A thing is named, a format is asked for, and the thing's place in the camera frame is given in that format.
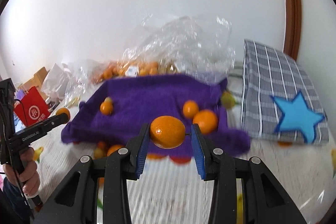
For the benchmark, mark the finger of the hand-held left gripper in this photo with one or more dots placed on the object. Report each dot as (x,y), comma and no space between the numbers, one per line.
(52,122)

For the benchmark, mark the large clear plastic bag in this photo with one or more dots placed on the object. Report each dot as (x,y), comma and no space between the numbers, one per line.
(183,43)

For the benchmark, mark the cluster of oranges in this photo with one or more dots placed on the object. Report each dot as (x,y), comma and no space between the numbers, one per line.
(115,149)

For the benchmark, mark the round orange mandarin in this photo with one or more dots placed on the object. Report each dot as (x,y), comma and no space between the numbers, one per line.
(106,108)
(63,111)
(206,121)
(166,132)
(190,108)

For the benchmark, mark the brown wooden door frame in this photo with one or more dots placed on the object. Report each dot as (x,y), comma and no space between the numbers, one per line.
(291,3)

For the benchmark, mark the white plastic bag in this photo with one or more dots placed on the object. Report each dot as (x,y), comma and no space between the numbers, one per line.
(55,77)

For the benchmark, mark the heap of bagged oranges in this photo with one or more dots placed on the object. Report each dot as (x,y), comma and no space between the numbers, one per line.
(147,67)

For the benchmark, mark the red paper shopping bag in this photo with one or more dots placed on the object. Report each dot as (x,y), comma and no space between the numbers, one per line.
(32,106)

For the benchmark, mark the small clear plastic bag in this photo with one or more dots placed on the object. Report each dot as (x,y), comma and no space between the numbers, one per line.
(78,77)

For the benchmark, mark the grey checked star cushion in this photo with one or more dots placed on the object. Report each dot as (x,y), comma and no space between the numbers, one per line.
(265,77)

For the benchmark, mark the person's left hand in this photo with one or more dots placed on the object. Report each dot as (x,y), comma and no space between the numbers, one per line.
(30,169)

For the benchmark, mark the purple towel lined tray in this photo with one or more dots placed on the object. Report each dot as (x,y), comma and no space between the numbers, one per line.
(147,98)

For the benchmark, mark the fruit print tablecloth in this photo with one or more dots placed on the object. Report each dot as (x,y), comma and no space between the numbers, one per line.
(170,200)

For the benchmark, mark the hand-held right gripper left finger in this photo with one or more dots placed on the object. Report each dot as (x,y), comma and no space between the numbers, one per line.
(143,153)

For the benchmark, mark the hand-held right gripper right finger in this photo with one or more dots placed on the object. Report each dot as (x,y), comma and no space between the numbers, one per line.
(198,158)

